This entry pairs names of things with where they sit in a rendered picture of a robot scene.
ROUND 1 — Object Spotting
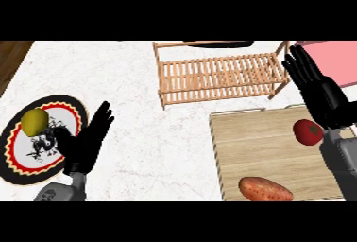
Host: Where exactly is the pink flat mat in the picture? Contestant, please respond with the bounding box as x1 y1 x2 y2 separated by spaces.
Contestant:
293 40 357 89

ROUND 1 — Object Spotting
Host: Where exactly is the black round object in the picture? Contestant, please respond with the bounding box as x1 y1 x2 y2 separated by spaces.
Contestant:
182 40 255 49

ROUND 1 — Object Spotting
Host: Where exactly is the wooden tiered shelf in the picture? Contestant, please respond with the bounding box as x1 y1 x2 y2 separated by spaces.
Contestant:
151 40 293 111

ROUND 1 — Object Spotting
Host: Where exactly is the round black red patterned plate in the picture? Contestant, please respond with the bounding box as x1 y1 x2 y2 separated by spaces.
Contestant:
0 95 89 186

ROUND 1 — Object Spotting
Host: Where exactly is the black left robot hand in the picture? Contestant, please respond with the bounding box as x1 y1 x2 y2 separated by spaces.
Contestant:
51 100 114 177

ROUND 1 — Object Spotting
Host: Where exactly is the red tomato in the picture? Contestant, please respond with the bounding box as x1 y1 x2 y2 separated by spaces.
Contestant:
292 118 324 147

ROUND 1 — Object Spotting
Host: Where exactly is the pale wooden tray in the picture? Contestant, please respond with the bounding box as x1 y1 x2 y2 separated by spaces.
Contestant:
207 104 357 202

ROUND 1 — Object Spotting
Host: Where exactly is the brown wooden panel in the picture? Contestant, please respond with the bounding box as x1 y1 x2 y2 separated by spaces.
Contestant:
0 40 35 95

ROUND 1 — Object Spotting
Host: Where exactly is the orange sweet potato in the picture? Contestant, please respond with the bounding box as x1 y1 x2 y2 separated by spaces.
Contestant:
237 176 294 202

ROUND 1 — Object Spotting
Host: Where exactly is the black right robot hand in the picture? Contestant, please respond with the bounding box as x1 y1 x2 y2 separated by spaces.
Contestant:
280 44 357 130

